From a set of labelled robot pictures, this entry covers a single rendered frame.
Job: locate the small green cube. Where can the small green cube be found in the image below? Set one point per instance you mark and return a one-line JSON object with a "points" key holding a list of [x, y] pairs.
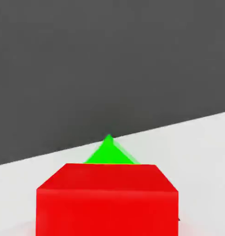
{"points": [[109, 154]]}

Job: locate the small red cube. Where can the small red cube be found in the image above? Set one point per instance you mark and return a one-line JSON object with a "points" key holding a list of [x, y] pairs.
{"points": [[106, 206]]}

